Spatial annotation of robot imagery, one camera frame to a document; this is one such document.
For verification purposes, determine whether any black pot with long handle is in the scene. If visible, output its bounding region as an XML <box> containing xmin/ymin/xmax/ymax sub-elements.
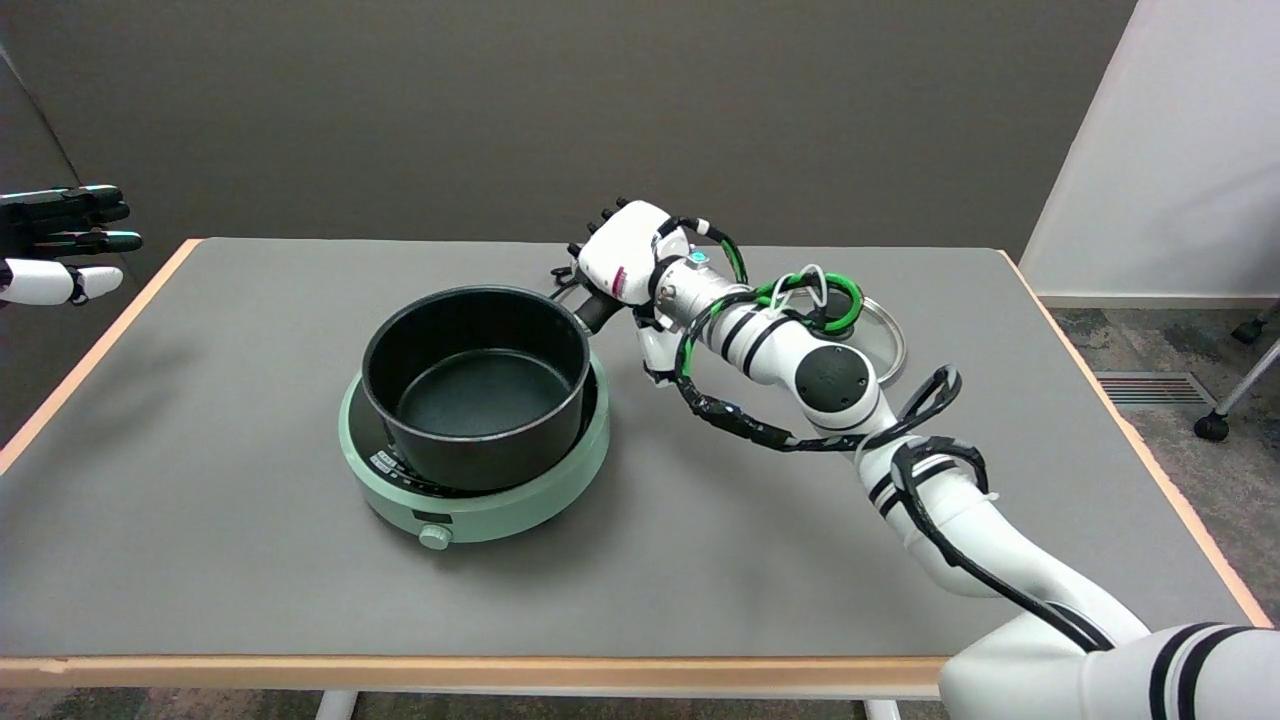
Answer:
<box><xmin>362</xmin><ymin>285</ymin><xmax>626</xmax><ymax>493</ymax></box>

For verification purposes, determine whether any glass pot lid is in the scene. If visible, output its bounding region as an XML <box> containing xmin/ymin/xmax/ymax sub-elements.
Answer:
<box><xmin>838</xmin><ymin>293</ymin><xmax>907</xmax><ymax>387</ymax></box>

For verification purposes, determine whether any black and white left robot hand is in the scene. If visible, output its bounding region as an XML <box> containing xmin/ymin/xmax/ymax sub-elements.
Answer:
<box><xmin>0</xmin><ymin>185</ymin><xmax>143</xmax><ymax>307</ymax></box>

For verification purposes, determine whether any floor vent grille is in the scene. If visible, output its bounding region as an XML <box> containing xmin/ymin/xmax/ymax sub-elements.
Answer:
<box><xmin>1095</xmin><ymin>372</ymin><xmax>1216</xmax><ymax>407</ymax></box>

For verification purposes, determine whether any grey table mat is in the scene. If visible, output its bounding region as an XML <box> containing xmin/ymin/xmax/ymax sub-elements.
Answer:
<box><xmin>0</xmin><ymin>238</ymin><xmax>1256</xmax><ymax>659</ymax></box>

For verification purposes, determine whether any chair leg with black caster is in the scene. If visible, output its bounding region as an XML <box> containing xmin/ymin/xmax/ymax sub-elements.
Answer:
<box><xmin>1195</xmin><ymin>340</ymin><xmax>1280</xmax><ymax>443</ymax></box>
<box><xmin>1232</xmin><ymin>300</ymin><xmax>1280</xmax><ymax>346</ymax></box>

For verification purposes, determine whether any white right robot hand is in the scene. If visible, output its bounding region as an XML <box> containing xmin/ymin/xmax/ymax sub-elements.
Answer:
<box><xmin>567</xmin><ymin>197</ymin><xmax>701</xmax><ymax>387</ymax></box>

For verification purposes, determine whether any green induction cooker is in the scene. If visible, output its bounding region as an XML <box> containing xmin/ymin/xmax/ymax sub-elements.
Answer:
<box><xmin>338</xmin><ymin>345</ymin><xmax>612</xmax><ymax>551</ymax></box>

